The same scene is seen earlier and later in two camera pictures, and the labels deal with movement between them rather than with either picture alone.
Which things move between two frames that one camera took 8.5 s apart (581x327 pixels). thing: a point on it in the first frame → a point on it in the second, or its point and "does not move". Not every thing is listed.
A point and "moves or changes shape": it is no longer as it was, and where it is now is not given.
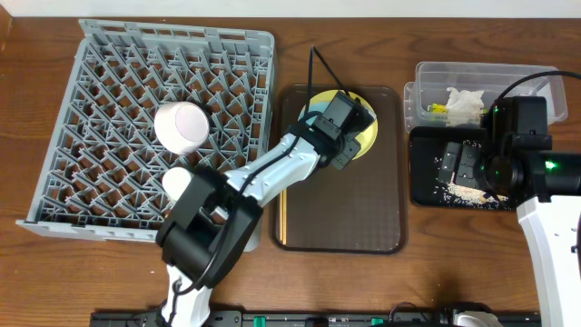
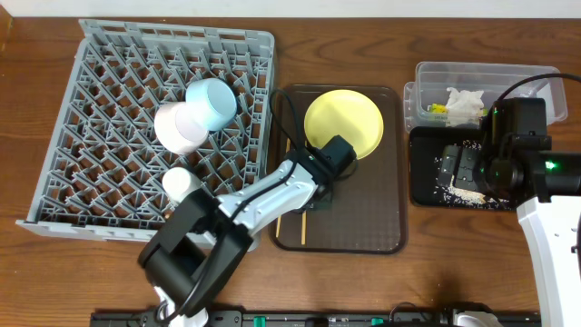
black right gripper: x=469 y=154 does not move
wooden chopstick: x=284 y=216 → x=303 y=225
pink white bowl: x=181 y=127 does not move
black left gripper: x=347 y=152 → x=320 y=195
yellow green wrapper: x=438 y=112 does not move
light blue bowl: x=316 y=106 → x=219 y=99
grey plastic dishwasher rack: x=104 y=177 does not move
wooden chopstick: x=281 y=216 moves or changes shape
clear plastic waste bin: x=459 y=94 does not move
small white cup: x=175 y=181 does not move
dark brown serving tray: x=360 y=207 does not move
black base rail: x=410 y=317 does not move
